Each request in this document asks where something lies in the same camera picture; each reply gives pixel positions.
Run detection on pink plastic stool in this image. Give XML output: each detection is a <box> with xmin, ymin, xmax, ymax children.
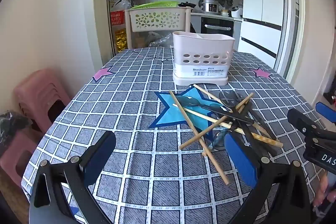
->
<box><xmin>0</xmin><ymin>131</ymin><xmax>42</xmax><ymax>188</ymax></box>

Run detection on red plastic basket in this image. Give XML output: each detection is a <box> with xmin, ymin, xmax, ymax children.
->
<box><xmin>110</xmin><ymin>10</ymin><xmax>125</xmax><ymax>28</ymax></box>

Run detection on white plastic utensil holder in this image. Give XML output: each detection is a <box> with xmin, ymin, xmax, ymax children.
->
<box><xmin>172</xmin><ymin>31</ymin><xmax>235</xmax><ymax>86</ymax></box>

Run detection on dark handled spoon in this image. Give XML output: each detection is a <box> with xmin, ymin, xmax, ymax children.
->
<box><xmin>181</xmin><ymin>95</ymin><xmax>256</xmax><ymax>125</ymax></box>
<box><xmin>219</xmin><ymin>90</ymin><xmax>279</xmax><ymax>159</ymax></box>
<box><xmin>209</xmin><ymin>127</ymin><xmax>231</xmax><ymax>151</ymax></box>

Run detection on grey checked tablecloth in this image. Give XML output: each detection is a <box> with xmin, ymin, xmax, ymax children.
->
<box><xmin>21</xmin><ymin>47</ymin><xmax>336</xmax><ymax>224</ymax></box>

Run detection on black trash bag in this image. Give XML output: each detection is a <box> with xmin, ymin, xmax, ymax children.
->
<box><xmin>0</xmin><ymin>111</ymin><xmax>33</xmax><ymax>151</ymax></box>

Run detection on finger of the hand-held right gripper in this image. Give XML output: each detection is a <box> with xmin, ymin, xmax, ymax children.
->
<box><xmin>287</xmin><ymin>108</ymin><xmax>327</xmax><ymax>136</ymax></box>
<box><xmin>316</xmin><ymin>102</ymin><xmax>336</xmax><ymax>119</ymax></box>

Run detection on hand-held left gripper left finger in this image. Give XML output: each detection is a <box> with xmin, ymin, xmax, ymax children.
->
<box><xmin>31</xmin><ymin>131</ymin><xmax>117</xmax><ymax>224</ymax></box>

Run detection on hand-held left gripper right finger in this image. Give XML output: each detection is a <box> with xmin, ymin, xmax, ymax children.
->
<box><xmin>224</xmin><ymin>133</ymin><xmax>313</xmax><ymax>224</ymax></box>

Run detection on person's right hand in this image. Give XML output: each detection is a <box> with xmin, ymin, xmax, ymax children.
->
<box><xmin>313</xmin><ymin>170</ymin><xmax>336</xmax><ymax>212</ymax></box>

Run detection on silver pressure cooker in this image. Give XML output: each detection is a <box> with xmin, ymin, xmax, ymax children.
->
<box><xmin>202</xmin><ymin>0</ymin><xmax>219</xmax><ymax>14</ymax></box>

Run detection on gold foil package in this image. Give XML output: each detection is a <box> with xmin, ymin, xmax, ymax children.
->
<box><xmin>115</xmin><ymin>28</ymin><xmax>128</xmax><ymax>52</ymax></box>

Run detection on stack of pink stools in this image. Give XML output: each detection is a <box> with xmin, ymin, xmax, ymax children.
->
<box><xmin>13</xmin><ymin>69</ymin><xmax>71</xmax><ymax>132</ymax></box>

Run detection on white flower-hole basket rack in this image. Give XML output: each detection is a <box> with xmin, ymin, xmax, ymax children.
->
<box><xmin>125</xmin><ymin>7</ymin><xmax>192</xmax><ymax>48</ymax></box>

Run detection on white refrigerator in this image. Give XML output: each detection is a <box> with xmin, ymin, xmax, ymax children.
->
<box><xmin>238</xmin><ymin>0</ymin><xmax>289</xmax><ymax>60</ymax></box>

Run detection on clear plastic bag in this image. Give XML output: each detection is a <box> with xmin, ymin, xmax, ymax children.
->
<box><xmin>147</xmin><ymin>30</ymin><xmax>175</xmax><ymax>48</ymax></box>

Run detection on black built-in oven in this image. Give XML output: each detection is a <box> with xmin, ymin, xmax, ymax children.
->
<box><xmin>201</xmin><ymin>17</ymin><xmax>235</xmax><ymax>38</ymax></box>

